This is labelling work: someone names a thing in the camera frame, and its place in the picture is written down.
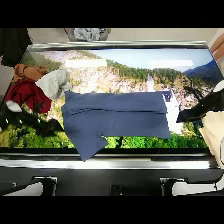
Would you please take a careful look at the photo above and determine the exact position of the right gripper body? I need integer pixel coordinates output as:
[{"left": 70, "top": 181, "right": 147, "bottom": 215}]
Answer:
[{"left": 175, "top": 99, "right": 209, "bottom": 124}]

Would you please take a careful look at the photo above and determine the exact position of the grey-blue shirt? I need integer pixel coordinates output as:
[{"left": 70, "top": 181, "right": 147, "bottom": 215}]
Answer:
[{"left": 61, "top": 90, "right": 173, "bottom": 162}]

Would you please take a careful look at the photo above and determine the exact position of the person's forearm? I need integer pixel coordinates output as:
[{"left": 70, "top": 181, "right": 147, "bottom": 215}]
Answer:
[{"left": 209, "top": 31, "right": 224, "bottom": 59}]

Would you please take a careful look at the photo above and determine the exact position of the cream garment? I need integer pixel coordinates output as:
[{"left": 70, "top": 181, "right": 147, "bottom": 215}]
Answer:
[{"left": 199, "top": 110, "right": 224, "bottom": 169}]

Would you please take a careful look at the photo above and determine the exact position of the pale grey garment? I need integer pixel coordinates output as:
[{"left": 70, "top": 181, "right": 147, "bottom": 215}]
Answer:
[{"left": 35, "top": 68, "right": 73, "bottom": 101}]

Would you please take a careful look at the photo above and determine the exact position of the red garment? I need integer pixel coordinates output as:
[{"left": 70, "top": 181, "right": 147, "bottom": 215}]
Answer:
[{"left": 4, "top": 79, "right": 53, "bottom": 115}]

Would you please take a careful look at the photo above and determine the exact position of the brown garment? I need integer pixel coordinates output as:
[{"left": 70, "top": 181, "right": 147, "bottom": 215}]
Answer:
[{"left": 12, "top": 63, "right": 50, "bottom": 84}]

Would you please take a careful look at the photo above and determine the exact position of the black garment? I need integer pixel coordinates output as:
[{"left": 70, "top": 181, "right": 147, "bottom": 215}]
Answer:
[{"left": 0, "top": 28, "right": 34, "bottom": 68}]

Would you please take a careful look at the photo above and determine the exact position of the silver frame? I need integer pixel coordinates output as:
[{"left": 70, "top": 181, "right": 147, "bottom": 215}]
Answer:
[{"left": 0, "top": 40, "right": 224, "bottom": 197}]

